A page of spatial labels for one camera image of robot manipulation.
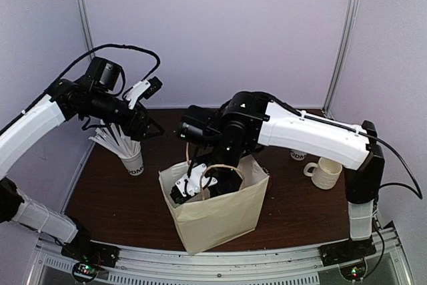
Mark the wrapped straw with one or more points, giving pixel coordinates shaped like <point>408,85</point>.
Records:
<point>109,146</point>
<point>129,146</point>
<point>109,136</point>

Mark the red floral plate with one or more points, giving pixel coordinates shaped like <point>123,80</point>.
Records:
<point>267,172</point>

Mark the aluminium front rail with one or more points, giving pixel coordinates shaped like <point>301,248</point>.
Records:
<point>297,265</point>

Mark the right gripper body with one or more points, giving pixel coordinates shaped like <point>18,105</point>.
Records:
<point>234,182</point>

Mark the left aluminium frame post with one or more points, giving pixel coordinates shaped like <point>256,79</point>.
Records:
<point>82,11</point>

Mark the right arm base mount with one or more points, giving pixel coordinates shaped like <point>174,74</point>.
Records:
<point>345,251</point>

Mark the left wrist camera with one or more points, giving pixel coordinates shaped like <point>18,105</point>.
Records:
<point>143,89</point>

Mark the cream paper bag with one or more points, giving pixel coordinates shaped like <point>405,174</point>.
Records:
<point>204,222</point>

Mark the right aluminium frame post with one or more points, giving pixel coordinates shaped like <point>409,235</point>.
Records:
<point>349,21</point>

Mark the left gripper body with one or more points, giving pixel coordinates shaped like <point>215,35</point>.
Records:
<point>129,127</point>

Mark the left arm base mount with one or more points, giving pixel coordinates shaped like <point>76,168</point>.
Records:
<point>97,255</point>

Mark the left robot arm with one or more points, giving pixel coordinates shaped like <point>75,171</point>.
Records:
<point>87,97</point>

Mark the white paper cup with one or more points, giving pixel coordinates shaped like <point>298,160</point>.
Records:
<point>298,155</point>

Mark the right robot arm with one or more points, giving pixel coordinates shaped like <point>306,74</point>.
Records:
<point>250,120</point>

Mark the aluminium frame post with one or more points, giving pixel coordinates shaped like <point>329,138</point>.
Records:
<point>349,21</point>
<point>82,11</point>

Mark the cream ceramic mug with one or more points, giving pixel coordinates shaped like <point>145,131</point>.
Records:
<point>324,173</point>

